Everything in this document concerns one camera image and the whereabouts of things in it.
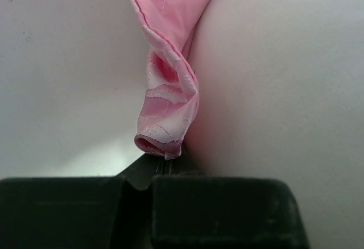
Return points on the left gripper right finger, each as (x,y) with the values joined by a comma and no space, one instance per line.
(183,165)

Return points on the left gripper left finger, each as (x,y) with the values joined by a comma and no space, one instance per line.
(140,173)

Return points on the white pillow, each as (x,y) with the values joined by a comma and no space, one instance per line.
(281,96)

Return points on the pink pillowcase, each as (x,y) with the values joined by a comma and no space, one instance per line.
(172,94)

